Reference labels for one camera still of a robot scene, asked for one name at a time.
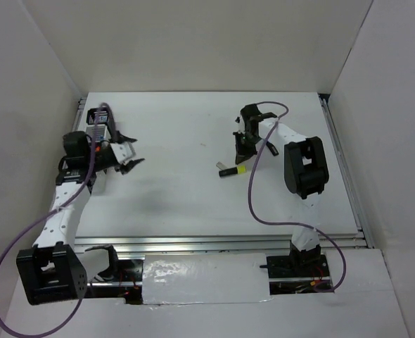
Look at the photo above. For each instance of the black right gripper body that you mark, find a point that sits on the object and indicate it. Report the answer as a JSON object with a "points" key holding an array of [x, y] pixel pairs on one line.
{"points": [[257, 138]]}

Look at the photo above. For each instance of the white eraser block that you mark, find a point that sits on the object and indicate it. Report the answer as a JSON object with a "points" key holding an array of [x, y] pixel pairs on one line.
{"points": [[221, 166]]}

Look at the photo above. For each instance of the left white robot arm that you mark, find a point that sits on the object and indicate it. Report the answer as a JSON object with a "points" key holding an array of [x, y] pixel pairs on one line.
{"points": [[50, 270]]}

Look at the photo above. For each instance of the near white mesh container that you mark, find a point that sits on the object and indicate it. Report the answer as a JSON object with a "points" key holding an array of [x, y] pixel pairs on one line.
{"points": [[98, 184]]}

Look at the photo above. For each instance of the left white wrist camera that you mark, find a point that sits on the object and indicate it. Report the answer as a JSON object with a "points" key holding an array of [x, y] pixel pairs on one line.
{"points": [[123, 152]]}

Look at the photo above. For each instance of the far black mesh container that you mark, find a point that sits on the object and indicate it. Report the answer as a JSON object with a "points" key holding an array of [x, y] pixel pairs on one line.
{"points": [[104, 111]]}

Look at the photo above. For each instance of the white foil cover plate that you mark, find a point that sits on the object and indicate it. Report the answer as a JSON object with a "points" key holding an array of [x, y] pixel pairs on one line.
{"points": [[209, 278]]}

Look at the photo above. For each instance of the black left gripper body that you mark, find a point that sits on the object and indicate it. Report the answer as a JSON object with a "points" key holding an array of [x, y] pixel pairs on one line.
{"points": [[103, 160]]}

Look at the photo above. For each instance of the blue cap black highlighter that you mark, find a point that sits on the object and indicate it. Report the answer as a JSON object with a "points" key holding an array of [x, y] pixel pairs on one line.
{"points": [[273, 150]]}

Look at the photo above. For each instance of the far white mesh container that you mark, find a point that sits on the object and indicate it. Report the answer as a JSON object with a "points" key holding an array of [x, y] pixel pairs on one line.
{"points": [[99, 133]]}

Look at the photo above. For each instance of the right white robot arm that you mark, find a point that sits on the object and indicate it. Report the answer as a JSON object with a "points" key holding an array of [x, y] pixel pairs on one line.
{"points": [[305, 170]]}

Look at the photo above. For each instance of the white mesh container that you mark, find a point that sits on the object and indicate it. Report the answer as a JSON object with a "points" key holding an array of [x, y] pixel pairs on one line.
{"points": [[98, 184], [99, 133]]}

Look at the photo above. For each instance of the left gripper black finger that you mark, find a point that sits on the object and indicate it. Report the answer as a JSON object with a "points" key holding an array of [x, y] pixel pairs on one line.
{"points": [[126, 168], [119, 138]]}

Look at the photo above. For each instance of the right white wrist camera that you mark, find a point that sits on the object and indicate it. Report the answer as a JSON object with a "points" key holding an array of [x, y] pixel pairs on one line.
{"points": [[240, 125]]}

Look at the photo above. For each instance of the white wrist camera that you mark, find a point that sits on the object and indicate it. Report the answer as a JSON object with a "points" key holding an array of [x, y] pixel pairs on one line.
{"points": [[123, 152], [240, 125]]}

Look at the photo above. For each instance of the yellow cap black highlighter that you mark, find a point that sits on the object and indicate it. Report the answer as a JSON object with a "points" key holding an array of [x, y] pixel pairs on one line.
{"points": [[238, 170]]}

